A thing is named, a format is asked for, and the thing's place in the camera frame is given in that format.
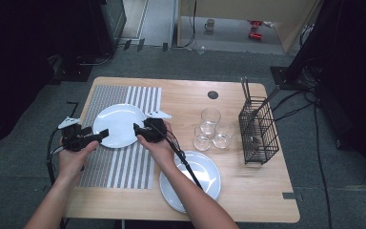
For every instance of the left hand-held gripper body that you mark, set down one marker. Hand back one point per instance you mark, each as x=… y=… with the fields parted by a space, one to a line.
x=73 y=140

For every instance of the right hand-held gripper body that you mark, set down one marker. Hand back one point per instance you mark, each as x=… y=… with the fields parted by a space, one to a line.
x=154 y=130

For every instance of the white plate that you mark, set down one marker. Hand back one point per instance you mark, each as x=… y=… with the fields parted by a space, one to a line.
x=117 y=124
x=206 y=171
x=173 y=206

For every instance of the clear drinking glass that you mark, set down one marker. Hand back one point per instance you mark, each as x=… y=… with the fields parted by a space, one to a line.
x=210 y=119
x=202 y=141
x=224 y=138

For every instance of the person's left hand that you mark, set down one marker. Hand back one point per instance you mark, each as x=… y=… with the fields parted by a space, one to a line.
x=71 y=165

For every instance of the person's right hand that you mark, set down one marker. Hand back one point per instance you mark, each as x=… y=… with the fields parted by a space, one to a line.
x=162 y=156

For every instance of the grey white striped placemat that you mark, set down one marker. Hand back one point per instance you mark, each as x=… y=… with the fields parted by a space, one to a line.
x=124 y=168

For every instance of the black stand base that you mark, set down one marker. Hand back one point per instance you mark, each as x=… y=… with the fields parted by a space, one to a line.
x=282 y=78
x=73 y=71

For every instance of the black round table grommet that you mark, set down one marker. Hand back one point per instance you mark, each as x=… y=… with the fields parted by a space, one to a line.
x=213 y=94

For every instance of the clear glass object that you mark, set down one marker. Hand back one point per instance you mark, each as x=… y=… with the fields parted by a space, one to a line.
x=201 y=49

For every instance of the black curtain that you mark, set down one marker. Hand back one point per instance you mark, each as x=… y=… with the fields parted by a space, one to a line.
x=12 y=63
x=362 y=95

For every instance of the silver cutlery piece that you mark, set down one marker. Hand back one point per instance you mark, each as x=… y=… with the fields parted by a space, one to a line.
x=247 y=89
x=243 y=87
x=268 y=100

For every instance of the black cabinet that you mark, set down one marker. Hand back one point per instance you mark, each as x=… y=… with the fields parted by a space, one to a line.
x=114 y=22

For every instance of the grey mug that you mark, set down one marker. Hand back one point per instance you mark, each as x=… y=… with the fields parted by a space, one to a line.
x=209 y=24

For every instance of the grey tape piece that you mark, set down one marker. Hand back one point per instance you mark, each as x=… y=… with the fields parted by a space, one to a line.
x=288 y=196

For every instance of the white bag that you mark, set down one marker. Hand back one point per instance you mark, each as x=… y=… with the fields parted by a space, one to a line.
x=268 y=24

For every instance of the black stand column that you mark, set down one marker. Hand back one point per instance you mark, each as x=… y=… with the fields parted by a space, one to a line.
x=314 y=38

